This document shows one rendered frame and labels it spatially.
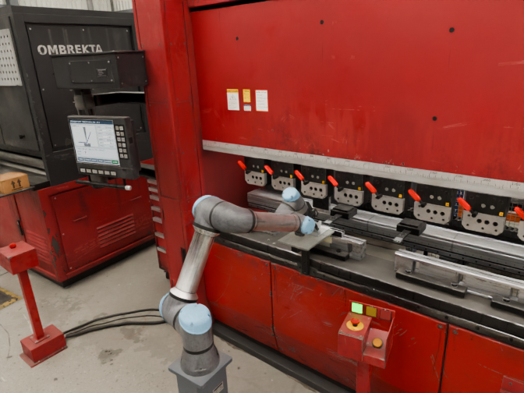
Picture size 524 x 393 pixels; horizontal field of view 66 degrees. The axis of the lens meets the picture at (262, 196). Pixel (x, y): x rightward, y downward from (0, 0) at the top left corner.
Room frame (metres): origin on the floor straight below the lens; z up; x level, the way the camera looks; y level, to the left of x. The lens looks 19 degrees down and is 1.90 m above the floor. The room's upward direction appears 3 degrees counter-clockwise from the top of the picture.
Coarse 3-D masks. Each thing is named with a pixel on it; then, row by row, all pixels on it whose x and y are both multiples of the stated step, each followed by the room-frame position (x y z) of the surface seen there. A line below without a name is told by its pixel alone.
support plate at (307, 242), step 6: (288, 234) 1.93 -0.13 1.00; (294, 234) 1.93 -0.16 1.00; (324, 234) 1.91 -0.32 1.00; (330, 234) 1.91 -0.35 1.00; (282, 240) 1.86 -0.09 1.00; (288, 240) 1.85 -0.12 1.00; (294, 240) 1.85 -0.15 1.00; (300, 240) 1.85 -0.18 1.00; (306, 240) 1.84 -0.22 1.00; (312, 240) 1.84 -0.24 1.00; (318, 240) 1.84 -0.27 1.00; (294, 246) 1.79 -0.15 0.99; (300, 246) 1.78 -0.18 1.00; (306, 246) 1.78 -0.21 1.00; (312, 246) 1.78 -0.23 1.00
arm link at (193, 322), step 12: (180, 312) 1.28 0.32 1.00; (192, 312) 1.28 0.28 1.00; (204, 312) 1.28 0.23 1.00; (180, 324) 1.24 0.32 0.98; (192, 324) 1.22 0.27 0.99; (204, 324) 1.23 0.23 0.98; (192, 336) 1.22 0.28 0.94; (204, 336) 1.23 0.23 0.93; (192, 348) 1.22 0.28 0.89; (204, 348) 1.23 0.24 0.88
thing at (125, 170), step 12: (96, 120) 2.34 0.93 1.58; (108, 120) 2.30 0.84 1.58; (120, 120) 2.26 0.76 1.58; (132, 120) 2.34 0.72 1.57; (120, 132) 2.26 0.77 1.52; (132, 132) 2.29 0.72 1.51; (120, 144) 2.27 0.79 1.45; (132, 144) 2.27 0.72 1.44; (120, 156) 2.28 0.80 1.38; (132, 156) 2.26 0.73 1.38; (84, 168) 2.41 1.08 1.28; (96, 168) 2.37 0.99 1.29; (108, 168) 2.33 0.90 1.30; (120, 168) 2.29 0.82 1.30; (132, 168) 2.25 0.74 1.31
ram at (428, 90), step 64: (320, 0) 1.98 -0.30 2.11; (384, 0) 1.79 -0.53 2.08; (448, 0) 1.63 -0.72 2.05; (512, 0) 1.50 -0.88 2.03; (256, 64) 2.23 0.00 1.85; (320, 64) 1.98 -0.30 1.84; (384, 64) 1.78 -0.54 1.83; (448, 64) 1.61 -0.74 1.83; (512, 64) 1.48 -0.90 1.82; (256, 128) 2.24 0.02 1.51; (320, 128) 1.98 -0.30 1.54; (384, 128) 1.77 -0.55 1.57; (448, 128) 1.60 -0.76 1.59; (512, 128) 1.46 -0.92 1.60; (512, 192) 1.44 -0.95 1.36
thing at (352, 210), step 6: (342, 204) 2.23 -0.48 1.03; (336, 210) 2.18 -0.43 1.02; (342, 210) 2.15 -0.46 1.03; (348, 210) 2.14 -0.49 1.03; (354, 210) 2.17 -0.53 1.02; (336, 216) 2.13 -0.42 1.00; (342, 216) 2.14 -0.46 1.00; (348, 216) 2.12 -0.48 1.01; (324, 222) 2.05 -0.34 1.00; (330, 222) 2.05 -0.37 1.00
